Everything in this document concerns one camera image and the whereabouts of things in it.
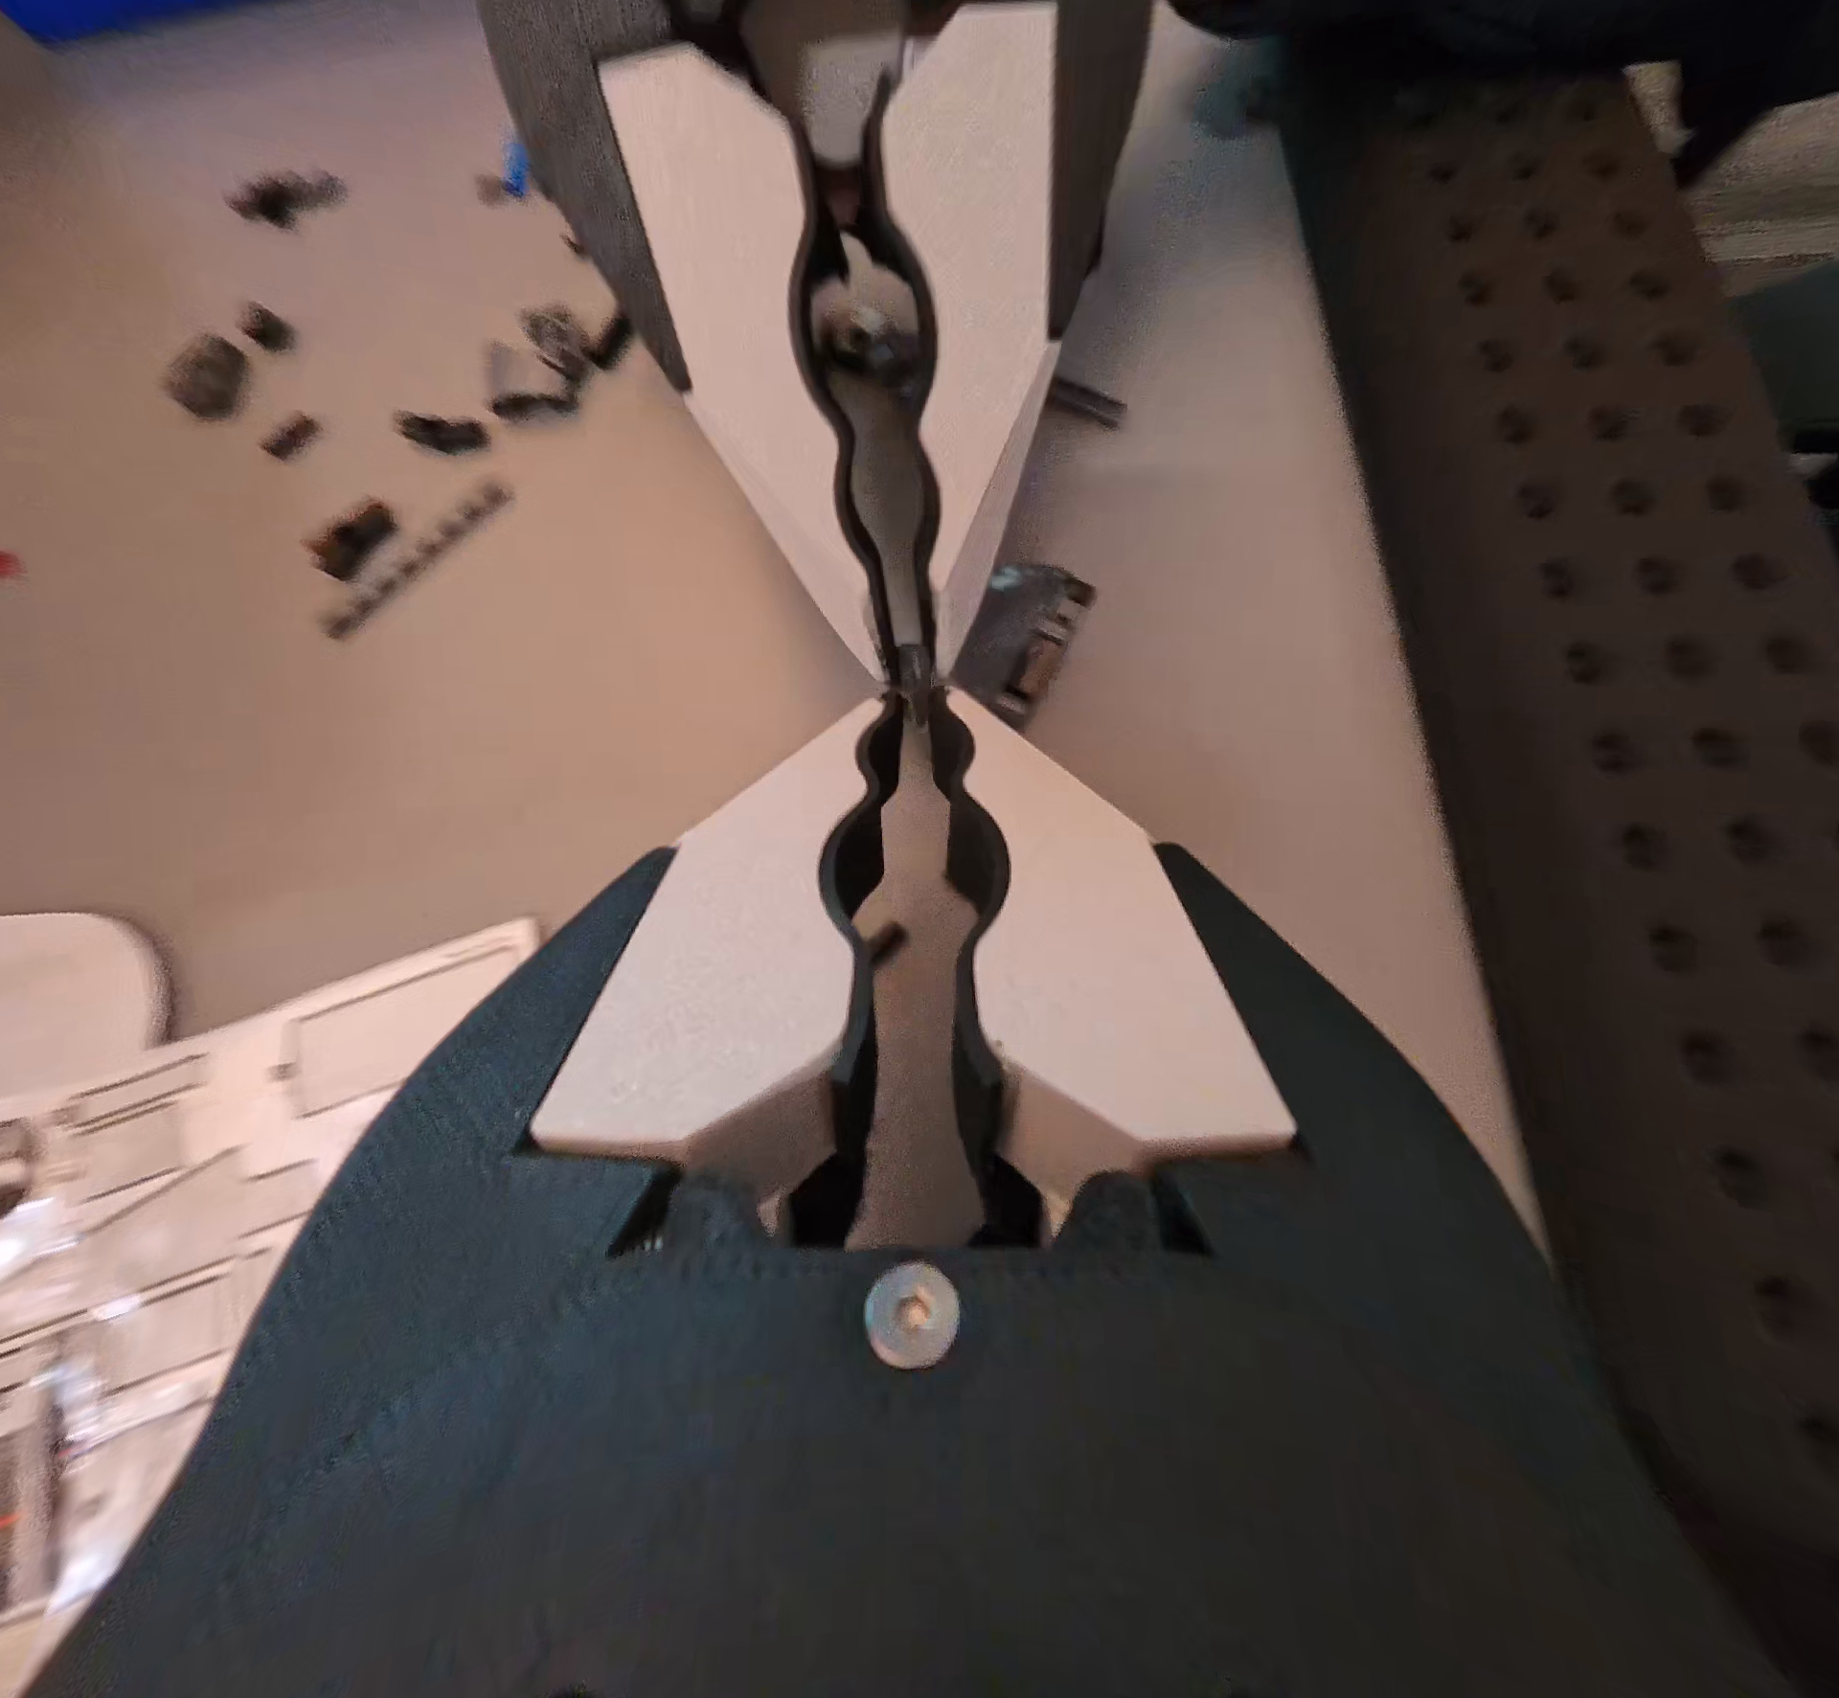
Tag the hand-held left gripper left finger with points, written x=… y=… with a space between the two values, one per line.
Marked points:
x=690 y=1008

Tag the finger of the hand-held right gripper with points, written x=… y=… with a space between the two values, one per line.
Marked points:
x=703 y=232
x=991 y=219

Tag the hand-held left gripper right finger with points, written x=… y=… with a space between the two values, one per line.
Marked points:
x=1134 y=1008

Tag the grey domed lego assembly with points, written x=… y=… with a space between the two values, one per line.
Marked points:
x=1027 y=634

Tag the dark grey lego piece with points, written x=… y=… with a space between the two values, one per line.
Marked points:
x=916 y=675

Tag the grey curved lego panel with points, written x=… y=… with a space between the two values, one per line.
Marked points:
x=525 y=387

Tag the long grey lego plate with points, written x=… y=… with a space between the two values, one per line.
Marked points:
x=416 y=556

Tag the lego sticker sheet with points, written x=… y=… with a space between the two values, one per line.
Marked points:
x=215 y=1152

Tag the blue technic pin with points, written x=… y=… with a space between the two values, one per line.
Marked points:
x=514 y=157

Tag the dark grey curved technic beam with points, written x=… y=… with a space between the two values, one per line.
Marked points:
x=560 y=335

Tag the grey beam assembly with gear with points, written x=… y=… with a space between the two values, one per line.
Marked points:
x=1085 y=403

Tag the black connector with grey pin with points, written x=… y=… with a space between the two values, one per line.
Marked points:
x=288 y=197

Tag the black angled technic connector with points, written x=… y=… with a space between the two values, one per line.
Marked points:
x=443 y=431

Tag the small black technic bush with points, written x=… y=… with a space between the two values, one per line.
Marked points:
x=267 y=326

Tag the black connector with brown pin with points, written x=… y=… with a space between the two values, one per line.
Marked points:
x=353 y=537

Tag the dark grey oval technic beam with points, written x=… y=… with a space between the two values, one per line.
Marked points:
x=209 y=376

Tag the white stand base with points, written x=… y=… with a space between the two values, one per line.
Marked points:
x=71 y=979

